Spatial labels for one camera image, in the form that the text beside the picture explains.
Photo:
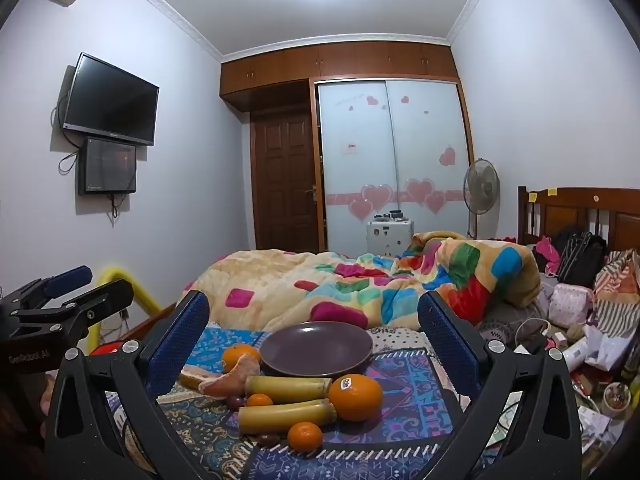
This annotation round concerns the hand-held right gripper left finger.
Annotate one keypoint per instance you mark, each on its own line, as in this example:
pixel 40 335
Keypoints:
pixel 187 332

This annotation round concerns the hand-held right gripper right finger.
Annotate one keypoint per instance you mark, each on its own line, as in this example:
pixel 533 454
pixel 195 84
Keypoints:
pixel 440 332

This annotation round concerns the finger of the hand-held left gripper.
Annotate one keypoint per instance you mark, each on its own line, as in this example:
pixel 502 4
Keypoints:
pixel 107 297
pixel 67 282

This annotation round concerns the medium orange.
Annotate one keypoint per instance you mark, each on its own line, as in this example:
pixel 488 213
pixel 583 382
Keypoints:
pixel 234 355

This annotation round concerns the peeled pomelo segment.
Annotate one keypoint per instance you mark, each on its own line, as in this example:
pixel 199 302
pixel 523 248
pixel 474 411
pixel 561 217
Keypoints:
pixel 227 382

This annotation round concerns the small tangerine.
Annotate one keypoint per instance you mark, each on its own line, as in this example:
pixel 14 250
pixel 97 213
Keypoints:
pixel 260 400
pixel 305 437

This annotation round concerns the large orange with sticker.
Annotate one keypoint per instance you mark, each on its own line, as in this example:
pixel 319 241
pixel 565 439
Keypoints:
pixel 356 401

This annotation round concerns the sugarcane piece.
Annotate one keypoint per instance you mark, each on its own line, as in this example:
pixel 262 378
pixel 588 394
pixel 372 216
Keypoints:
pixel 290 389
pixel 280 416

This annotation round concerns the purple plate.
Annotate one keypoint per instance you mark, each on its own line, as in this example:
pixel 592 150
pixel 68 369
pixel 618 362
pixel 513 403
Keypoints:
pixel 315 350

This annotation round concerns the blue patterned cloth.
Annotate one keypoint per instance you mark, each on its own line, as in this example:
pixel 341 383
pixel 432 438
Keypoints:
pixel 220 342

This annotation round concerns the yellow foam tube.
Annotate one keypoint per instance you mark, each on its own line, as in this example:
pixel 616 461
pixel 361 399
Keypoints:
pixel 145 300

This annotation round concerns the white patterned sheet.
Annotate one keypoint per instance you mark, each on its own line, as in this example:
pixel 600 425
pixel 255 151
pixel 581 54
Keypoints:
pixel 395 342

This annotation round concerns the grey patterned pillow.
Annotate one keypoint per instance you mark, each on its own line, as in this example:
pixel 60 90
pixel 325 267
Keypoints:
pixel 510 320

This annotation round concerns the purple patterned cloth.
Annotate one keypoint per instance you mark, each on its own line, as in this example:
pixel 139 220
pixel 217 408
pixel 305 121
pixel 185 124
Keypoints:
pixel 415 410

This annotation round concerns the dark red jujube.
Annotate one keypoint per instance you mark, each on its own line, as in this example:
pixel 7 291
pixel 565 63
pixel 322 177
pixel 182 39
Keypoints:
pixel 236 402
pixel 268 440

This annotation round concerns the white appliance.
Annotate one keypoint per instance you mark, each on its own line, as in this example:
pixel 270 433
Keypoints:
pixel 387 240

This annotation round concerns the colourful patchwork blanket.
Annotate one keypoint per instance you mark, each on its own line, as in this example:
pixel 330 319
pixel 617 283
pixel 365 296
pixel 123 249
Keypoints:
pixel 300 275

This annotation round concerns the pink clothing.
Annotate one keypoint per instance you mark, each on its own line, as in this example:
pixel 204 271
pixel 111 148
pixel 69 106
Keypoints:
pixel 546 255

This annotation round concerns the pink pouch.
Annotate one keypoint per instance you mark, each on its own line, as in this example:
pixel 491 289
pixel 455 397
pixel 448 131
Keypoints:
pixel 570 305

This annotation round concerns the standing fan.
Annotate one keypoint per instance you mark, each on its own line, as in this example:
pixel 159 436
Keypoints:
pixel 481 187

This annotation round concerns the black backpack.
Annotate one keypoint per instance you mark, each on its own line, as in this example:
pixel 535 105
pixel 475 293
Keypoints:
pixel 582 260

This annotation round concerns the brown wooden door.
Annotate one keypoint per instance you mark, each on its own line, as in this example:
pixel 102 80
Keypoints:
pixel 282 185

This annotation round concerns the striped bag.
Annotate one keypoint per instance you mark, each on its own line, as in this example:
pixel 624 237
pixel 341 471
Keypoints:
pixel 617 300

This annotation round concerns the wooden headboard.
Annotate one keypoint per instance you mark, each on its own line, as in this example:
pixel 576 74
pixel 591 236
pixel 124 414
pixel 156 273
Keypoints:
pixel 575 210

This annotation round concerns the round cup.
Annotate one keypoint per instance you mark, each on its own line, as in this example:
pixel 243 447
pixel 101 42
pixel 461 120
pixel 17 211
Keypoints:
pixel 616 399

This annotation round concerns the wardrobe with heart stickers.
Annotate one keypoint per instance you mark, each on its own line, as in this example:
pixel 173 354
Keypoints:
pixel 360 160

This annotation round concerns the small wall monitor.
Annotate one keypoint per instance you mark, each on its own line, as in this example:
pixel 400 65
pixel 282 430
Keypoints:
pixel 109 165

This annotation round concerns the wall television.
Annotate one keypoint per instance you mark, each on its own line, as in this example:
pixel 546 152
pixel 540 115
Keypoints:
pixel 110 100

